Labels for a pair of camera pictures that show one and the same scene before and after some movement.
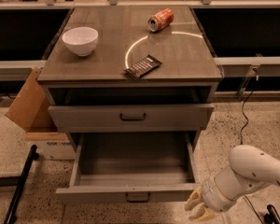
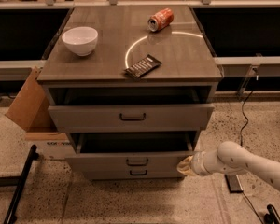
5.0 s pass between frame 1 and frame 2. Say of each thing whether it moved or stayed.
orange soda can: stayed
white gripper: moved
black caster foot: stayed
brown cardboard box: stayed
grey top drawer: stayed
